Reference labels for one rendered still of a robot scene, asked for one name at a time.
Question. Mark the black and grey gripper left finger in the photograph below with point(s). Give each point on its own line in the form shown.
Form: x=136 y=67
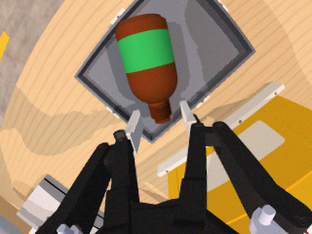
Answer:
x=79 y=208

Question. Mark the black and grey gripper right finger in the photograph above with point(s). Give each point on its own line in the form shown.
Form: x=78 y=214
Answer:
x=271 y=209

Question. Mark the yellow box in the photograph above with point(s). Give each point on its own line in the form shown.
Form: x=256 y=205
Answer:
x=279 y=135

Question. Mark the brown bottle with green label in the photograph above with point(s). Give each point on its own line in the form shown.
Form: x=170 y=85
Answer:
x=147 y=54

